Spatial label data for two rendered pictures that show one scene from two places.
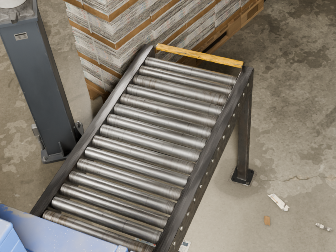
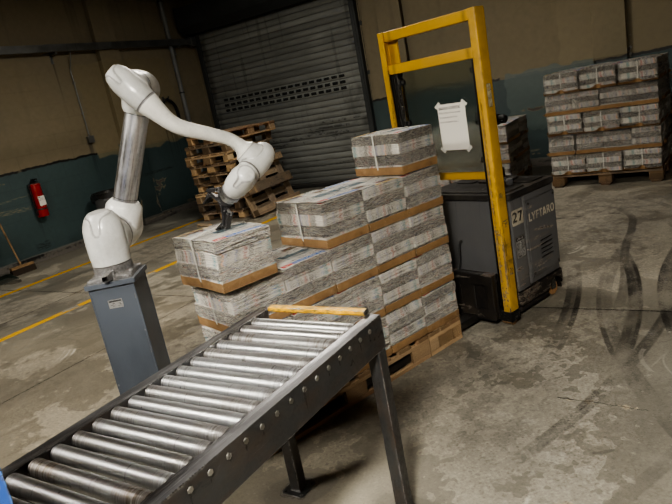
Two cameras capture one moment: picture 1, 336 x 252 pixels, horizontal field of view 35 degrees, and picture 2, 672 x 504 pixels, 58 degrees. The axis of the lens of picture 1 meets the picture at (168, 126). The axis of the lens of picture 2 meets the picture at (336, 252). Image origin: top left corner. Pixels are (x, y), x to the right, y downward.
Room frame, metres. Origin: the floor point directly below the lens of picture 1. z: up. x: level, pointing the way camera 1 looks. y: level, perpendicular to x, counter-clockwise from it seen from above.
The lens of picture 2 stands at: (-0.19, -0.51, 1.56)
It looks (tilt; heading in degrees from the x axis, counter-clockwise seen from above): 15 degrees down; 6
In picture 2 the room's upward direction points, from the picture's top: 11 degrees counter-clockwise
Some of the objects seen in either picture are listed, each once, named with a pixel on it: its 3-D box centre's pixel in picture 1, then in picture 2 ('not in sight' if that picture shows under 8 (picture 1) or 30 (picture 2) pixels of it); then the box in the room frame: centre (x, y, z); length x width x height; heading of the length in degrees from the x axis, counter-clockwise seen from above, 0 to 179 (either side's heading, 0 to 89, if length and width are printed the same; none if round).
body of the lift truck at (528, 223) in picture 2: not in sight; (493, 240); (3.84, -1.17, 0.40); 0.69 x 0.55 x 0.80; 44
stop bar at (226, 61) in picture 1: (199, 55); (315, 309); (1.89, -0.19, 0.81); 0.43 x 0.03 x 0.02; 61
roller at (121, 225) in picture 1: (106, 220); (111, 467); (1.08, 0.27, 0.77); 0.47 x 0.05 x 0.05; 61
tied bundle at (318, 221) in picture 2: not in sight; (321, 218); (2.87, -0.16, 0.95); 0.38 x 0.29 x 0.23; 46
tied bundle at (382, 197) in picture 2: not in sight; (362, 203); (3.08, -0.37, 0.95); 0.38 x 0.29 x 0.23; 43
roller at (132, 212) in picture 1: (114, 206); (131, 452); (1.14, 0.24, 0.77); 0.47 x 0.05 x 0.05; 61
